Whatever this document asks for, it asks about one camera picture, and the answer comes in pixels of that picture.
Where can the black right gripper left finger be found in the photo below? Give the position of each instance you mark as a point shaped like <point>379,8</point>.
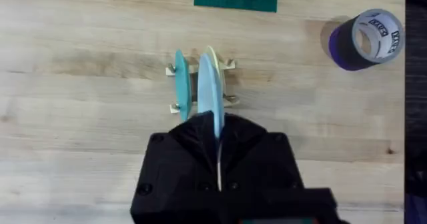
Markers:
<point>180,164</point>

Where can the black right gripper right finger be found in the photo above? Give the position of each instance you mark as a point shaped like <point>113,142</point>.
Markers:
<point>257,160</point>

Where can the light blue plate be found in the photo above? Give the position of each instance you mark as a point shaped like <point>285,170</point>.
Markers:
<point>210,84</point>

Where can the small wooden peg rack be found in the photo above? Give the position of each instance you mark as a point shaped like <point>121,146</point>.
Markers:
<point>170,71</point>

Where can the teal plate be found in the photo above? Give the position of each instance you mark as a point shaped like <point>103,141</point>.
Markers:
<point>183,84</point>

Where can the cream plate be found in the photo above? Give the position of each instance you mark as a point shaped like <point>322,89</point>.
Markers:
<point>219,64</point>

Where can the purple tape roll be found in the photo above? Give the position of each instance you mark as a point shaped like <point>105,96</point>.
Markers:
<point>348,49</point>

